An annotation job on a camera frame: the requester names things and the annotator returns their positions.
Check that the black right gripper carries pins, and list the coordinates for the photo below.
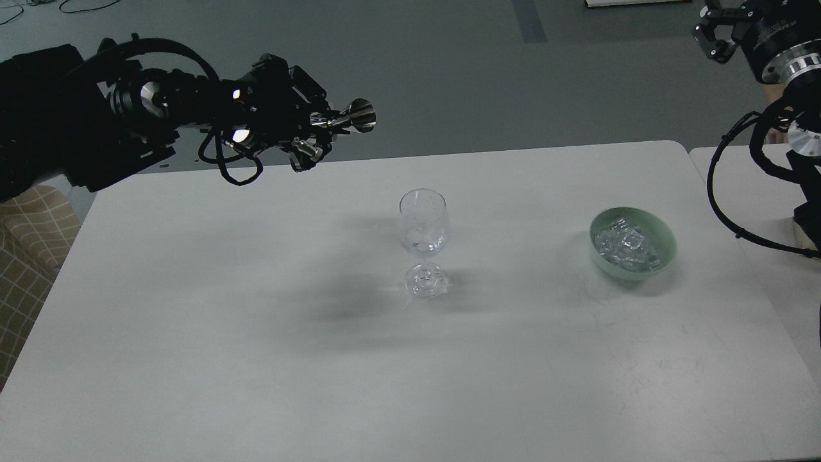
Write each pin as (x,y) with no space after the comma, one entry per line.
(776,32)

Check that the person's hand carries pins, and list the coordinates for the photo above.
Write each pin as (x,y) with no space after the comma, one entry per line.
(775,136)

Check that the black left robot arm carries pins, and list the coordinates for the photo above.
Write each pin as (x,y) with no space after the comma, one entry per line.
(102,119)

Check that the steel double jigger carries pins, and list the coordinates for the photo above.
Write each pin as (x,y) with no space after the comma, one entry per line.
(359,116)

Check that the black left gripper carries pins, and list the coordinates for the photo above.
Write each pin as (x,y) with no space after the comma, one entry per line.
(279,105)

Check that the green bowl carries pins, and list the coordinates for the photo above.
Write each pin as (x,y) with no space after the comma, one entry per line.
(653,226)

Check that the clear ice cubes pile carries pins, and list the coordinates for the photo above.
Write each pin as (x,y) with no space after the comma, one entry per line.
(625,244)

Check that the clear wine glass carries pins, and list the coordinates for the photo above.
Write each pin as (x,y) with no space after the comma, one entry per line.
(423,226)

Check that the beige block on side table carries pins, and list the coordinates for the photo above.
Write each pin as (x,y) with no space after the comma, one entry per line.
(802,238)

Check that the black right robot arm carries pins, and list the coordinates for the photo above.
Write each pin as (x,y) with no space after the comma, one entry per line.
(797,161)

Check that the person's bare forearm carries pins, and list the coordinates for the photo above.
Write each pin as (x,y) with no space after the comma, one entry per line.
(773,92)

